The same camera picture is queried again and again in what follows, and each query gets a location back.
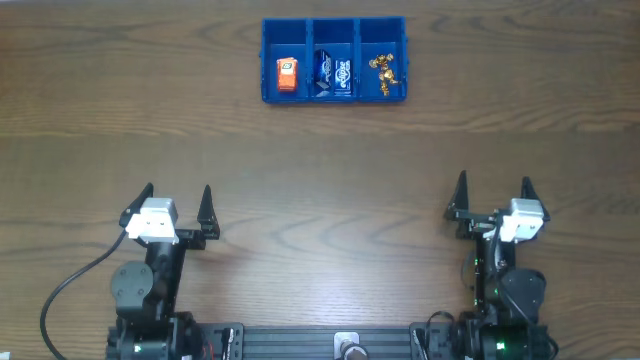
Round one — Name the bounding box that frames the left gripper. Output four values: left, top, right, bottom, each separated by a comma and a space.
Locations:
118, 182, 222, 251

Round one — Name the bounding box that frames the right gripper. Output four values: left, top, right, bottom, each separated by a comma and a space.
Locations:
443, 169, 552, 240

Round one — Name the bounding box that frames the orange candy box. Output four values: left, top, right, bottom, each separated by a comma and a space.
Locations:
275, 56, 299, 93

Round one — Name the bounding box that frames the blue candy pack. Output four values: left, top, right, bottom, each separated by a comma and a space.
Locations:
333, 58, 353, 97
313, 48, 334, 98

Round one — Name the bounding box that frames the blue tray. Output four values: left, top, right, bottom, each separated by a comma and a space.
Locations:
258, 16, 409, 105

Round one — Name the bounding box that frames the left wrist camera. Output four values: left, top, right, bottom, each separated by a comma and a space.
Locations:
124, 197, 180, 246

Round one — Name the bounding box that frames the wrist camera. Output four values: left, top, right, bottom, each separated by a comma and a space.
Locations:
497, 197, 546, 244
124, 197, 180, 246

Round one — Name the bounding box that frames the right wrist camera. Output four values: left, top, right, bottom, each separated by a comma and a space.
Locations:
497, 197, 546, 244

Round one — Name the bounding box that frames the black cable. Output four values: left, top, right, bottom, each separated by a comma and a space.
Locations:
39, 228, 129, 360
488, 225, 560, 359

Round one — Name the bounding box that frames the mounting rail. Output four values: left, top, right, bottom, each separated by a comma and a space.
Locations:
106, 322, 551, 360

